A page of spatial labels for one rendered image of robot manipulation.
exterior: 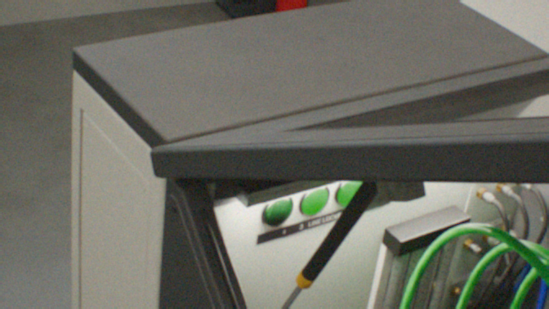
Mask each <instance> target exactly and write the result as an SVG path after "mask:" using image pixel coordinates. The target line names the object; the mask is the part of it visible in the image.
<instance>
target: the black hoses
mask: <svg viewBox="0 0 549 309"><path fill-rule="evenodd" d="M529 190H530V191H532V192H533V193H534V194H535V195H536V197H537V199H538V202H539V204H540V207H541V209H542V215H543V226H542V230H541V233H540V235H539V237H538V240H537V241H536V243H535V244H538V245H540V244H541V242H542V241H543V239H544V237H545V234H546V233H547V228H548V224H549V217H548V211H547V206H546V205H545V202H544V200H543V198H542V194H541V193H540V191H539V190H538V189H537V188H535V187H534V186H531V187H530V188H529ZM511 197H512V198H513V199H515V200H516V201H517V203H518V205H519V207H520V211H521V213H522V216H523V219H524V234H523V237H522V240H526V241H527V239H528V237H529V216H528V214H527V210H526V207H525V206H524V202H523V200H522V199H521V197H519V196H518V195H517V194H515V193H512V194H511ZM491 204H493V206H495V207H496V208H497V209H498V211H499V212H500V215H501V217H502V221H503V225H504V231H505V232H508V233H509V234H510V225H509V221H508V218H507V215H506V212H505V210H504V208H503V206H502V204H501V203H500V202H498V201H497V200H495V199H493V200H492V202H491ZM519 256H520V255H519V254H518V253H517V252H516V254H514V256H513V258H512V259H510V256H509V252H508V253H504V254H502V255H500V256H499V257H498V258H497V261H496V263H495V265H494V267H493V270H492V272H491V274H490V276H489V279H488V281H487V282H486V284H485V286H484V287H483V288H482V289H481V291H480V293H479V296H478V298H477V299H476V300H475V302H474V303H473V302H472V301H470V300H469V302H468V307H467V309H476V308H478V309H493V306H494V305H495V304H496V303H497V302H498V301H499V299H500V298H501V297H502V296H503V294H504V293H505V292H507V290H508V289H509V291H508V292H507V295H506V296H505V297H504V298H503V299H502V300H501V301H500V302H499V303H498V305H497V306H496V307H495V308H494V309H501V308H502V307H503V306H504V305H505V304H506V303H507V302H508V301H509V299H510V298H511V296H512V294H513V291H514V290H515V280H516V279H517V278H518V276H519V275H520V273H521V272H522V271H523V270H524V268H525V267H526V265H527V264H528V262H526V261H525V260H524V261H523V262H522V263H521V264H520V265H519V267H518V268H517V269H516V272H515V273H514V274H513V270H512V268H513V266H514V265H515V264H516V261H517V259H518V258H519ZM503 257H504V258H505V261H506V265H507V268H506V270H505V271H504V273H503V274H502V276H501V278H500V279H499V281H498V283H497V284H496V286H495V287H494V288H493V289H492V290H491V292H490V293H489V295H488V296H487V297H486V299H485V300H484V302H482V299H483V297H484V295H485V294H486V292H487V291H488V289H489V288H490V286H491V284H492V283H493V280H494V278H495V276H496V274H497V273H498V269H499V267H500V266H501V264H502V260H503ZM507 277H509V280H508V281H507V283H506V284H505V285H504V287H503V289H502V290H501V291H499V293H498V294H497V295H496V296H495V298H494V299H493V300H492V301H491V299H492V298H493V296H494V295H495V294H496V292H497V291H498V290H499V289H500V288H501V287H502V284H503V283H504V281H505V280H506V278H507ZM490 301H491V302H490ZM489 302H490V304H489ZM488 304H489V305H488Z"/></svg>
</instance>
